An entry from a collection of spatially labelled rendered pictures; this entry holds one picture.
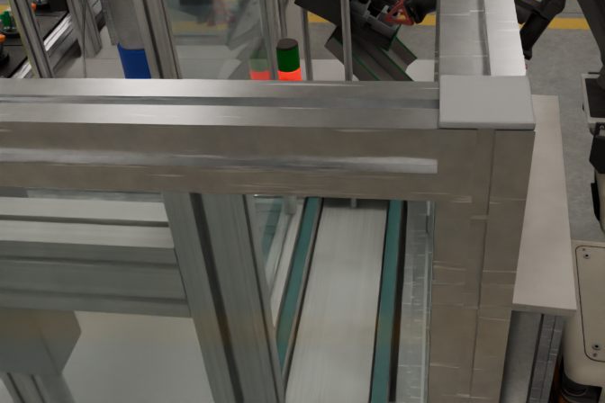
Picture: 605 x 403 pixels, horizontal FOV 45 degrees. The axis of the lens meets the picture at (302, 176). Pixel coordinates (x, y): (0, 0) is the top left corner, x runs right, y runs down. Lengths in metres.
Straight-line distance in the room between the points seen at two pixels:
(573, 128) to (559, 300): 2.19
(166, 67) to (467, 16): 0.66
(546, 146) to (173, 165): 1.99
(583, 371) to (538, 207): 0.62
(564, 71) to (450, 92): 4.10
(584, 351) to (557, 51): 2.44
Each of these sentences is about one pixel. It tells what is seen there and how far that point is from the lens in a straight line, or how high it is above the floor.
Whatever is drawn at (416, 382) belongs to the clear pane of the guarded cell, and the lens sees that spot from 0.35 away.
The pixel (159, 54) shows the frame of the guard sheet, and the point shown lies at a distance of 0.93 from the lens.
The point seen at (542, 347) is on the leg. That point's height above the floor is 0.70.
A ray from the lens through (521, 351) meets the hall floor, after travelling 2.78.
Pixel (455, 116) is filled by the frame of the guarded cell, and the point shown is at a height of 1.99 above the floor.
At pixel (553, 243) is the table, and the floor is 0.86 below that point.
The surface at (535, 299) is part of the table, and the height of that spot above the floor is 0.86.
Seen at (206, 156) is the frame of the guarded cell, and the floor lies 1.97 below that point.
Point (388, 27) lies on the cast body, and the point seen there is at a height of 1.23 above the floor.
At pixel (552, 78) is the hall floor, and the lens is 4.27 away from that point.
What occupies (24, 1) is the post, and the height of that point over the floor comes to 1.24.
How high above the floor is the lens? 2.13
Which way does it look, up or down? 37 degrees down
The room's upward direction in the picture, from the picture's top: 6 degrees counter-clockwise
